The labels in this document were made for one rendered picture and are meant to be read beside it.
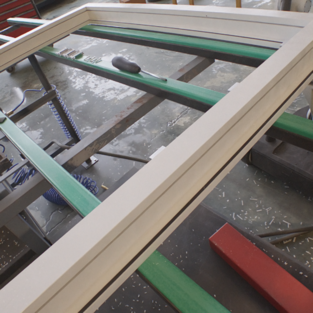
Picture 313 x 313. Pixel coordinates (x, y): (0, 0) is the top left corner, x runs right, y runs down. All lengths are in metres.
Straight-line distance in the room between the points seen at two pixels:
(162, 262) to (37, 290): 0.15
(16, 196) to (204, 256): 0.43
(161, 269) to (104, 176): 1.43
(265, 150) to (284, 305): 0.95
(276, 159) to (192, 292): 1.12
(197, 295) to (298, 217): 1.13
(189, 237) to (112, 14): 0.94
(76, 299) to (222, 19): 0.76
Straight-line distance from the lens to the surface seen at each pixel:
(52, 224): 1.69
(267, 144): 1.43
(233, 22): 0.84
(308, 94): 1.30
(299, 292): 0.60
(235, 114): 0.42
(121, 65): 0.77
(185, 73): 0.79
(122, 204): 0.33
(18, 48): 1.28
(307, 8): 1.29
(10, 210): 0.62
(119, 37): 1.14
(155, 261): 0.36
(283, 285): 0.60
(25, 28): 4.04
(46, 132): 2.44
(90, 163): 1.88
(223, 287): 0.63
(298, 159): 1.40
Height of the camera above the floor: 1.19
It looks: 42 degrees down
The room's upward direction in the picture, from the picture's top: 18 degrees counter-clockwise
